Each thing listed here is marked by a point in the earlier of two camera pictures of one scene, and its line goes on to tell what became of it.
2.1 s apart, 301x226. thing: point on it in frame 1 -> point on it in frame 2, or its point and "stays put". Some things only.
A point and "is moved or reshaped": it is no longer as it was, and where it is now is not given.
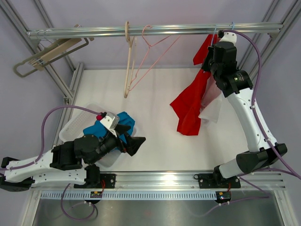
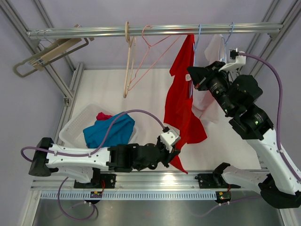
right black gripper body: x=206 y=65 -> x=216 y=82
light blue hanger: x=214 y=32 -> x=194 y=64
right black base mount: x=217 y=181 stays put
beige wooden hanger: x=130 y=62 stays put
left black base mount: x=98 y=181 stays put
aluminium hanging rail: x=230 y=28 stays put
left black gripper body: x=111 y=142 -> x=165 y=155
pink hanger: x=176 y=36 -> x=130 y=86
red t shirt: x=187 y=107 is moved or reshaped
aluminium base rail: x=180 y=181 stays put
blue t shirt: x=99 y=130 stays put
